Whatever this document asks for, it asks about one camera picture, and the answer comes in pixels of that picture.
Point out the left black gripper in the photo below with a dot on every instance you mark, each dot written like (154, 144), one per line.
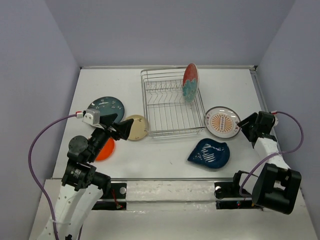
(123, 128)

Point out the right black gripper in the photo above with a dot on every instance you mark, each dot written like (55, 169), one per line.
(250, 119)

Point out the white plate orange sunburst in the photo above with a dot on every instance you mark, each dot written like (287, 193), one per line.
(222, 122)

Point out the small beige plate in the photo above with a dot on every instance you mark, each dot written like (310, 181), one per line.
(139, 128)

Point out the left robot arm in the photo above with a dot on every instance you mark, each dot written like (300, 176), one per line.
(81, 185)

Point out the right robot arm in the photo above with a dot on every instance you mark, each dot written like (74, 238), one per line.
(271, 184)

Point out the navy blue shell dish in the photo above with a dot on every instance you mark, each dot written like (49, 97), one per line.
(210, 154)

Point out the dark teal blossom plate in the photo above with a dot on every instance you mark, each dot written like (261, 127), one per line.
(108, 105)

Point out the red and teal floral plate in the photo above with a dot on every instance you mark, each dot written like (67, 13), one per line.
(190, 83)

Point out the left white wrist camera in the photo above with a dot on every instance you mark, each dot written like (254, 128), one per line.
(92, 118)

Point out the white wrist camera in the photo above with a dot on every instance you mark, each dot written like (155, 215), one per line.
(275, 119)
(92, 118)

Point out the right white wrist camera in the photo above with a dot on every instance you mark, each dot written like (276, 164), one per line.
(275, 119)

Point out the silver wire dish rack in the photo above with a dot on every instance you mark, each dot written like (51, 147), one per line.
(164, 105)

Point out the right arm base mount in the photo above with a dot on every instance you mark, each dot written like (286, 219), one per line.
(228, 197)

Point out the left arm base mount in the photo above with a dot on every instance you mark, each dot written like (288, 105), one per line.
(114, 200)

